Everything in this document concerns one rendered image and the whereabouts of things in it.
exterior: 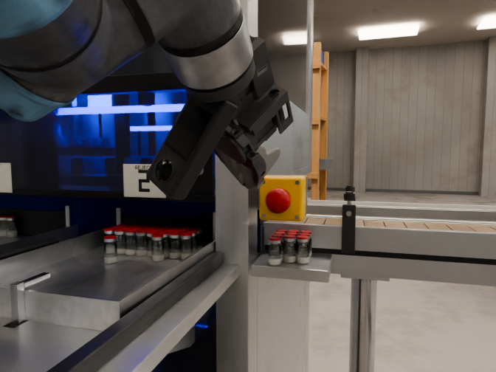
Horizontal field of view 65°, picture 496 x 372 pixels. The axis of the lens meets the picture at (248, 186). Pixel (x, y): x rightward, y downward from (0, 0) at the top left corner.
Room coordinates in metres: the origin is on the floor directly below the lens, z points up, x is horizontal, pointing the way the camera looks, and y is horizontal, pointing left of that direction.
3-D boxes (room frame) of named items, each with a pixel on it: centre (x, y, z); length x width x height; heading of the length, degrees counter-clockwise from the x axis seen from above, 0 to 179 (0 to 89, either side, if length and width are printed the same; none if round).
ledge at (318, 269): (0.70, -0.09, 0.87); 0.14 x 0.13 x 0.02; 165
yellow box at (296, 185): (0.66, -0.06, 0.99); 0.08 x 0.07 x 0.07; 165
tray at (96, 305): (0.60, 0.21, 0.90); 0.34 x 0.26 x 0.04; 164
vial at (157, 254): (0.67, 0.16, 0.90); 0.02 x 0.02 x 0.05
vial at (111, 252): (0.66, 0.24, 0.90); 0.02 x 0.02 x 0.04
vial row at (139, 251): (0.70, 0.19, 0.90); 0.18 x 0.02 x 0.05; 74
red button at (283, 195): (0.62, -0.05, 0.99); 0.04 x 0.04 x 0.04; 75
